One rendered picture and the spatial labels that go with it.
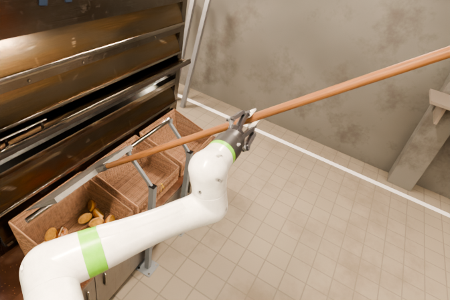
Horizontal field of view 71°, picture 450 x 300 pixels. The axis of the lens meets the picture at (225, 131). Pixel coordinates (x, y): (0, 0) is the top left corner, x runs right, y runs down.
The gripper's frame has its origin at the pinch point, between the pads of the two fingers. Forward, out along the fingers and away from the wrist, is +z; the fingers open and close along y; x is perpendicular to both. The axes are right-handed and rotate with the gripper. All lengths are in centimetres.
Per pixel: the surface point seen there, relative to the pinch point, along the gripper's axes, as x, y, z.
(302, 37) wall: -67, 12, 336
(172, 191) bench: -141, 59, 73
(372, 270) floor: -37, 224, 146
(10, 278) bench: -171, 35, -40
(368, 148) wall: -39, 189, 328
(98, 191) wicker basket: -156, 23, 27
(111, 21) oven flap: -99, -74, 66
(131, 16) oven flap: -99, -73, 86
